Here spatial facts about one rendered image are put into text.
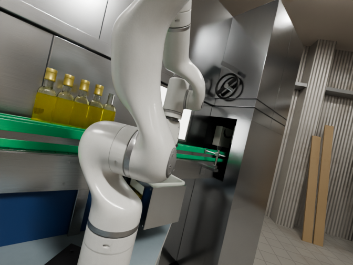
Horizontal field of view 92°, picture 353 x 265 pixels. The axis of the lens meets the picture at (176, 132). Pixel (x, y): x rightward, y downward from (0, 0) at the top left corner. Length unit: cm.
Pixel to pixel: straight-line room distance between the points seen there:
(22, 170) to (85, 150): 30
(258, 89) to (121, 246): 124
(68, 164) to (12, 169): 14
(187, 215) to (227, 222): 39
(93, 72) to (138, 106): 66
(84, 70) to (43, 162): 47
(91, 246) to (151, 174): 20
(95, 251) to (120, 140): 24
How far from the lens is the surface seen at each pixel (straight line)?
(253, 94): 139
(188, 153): 114
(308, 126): 388
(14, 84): 97
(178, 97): 67
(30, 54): 98
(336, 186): 447
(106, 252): 46
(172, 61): 58
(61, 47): 97
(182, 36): 56
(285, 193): 383
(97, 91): 83
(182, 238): 177
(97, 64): 99
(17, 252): 79
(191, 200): 161
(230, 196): 138
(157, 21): 35
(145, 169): 36
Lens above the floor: 121
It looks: level
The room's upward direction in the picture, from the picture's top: 13 degrees clockwise
